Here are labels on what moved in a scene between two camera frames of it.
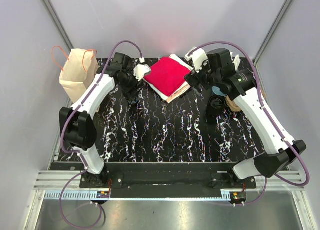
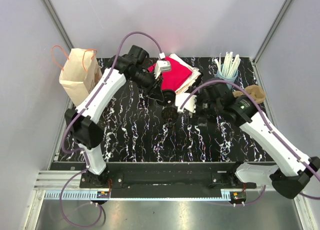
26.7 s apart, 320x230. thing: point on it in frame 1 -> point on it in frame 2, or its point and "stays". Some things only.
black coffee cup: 130,91 -> 169,97
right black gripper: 193,77 -> 198,98
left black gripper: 136,82 -> 156,92
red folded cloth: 167,75 stays
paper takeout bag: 81,66 stays
